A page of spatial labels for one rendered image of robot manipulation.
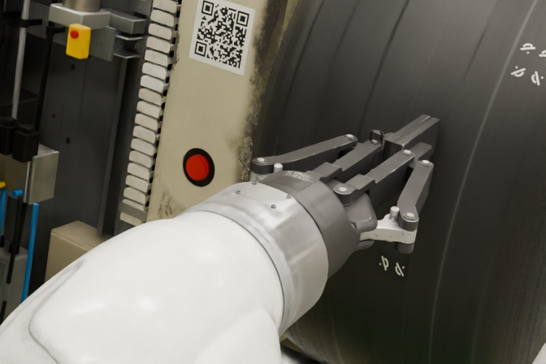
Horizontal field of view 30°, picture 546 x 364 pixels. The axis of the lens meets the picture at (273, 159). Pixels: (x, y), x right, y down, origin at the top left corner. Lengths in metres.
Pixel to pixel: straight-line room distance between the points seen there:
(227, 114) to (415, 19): 0.36
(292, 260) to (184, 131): 0.64
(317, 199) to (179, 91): 0.59
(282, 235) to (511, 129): 0.29
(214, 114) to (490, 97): 0.43
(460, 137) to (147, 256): 0.38
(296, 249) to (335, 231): 0.05
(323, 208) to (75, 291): 0.19
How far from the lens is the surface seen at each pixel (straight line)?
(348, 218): 0.63
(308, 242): 0.58
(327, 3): 0.89
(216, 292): 0.51
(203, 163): 1.18
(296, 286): 0.57
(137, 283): 0.49
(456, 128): 0.82
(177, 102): 1.19
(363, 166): 0.74
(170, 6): 1.19
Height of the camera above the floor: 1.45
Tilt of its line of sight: 18 degrees down
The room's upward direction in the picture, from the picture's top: 11 degrees clockwise
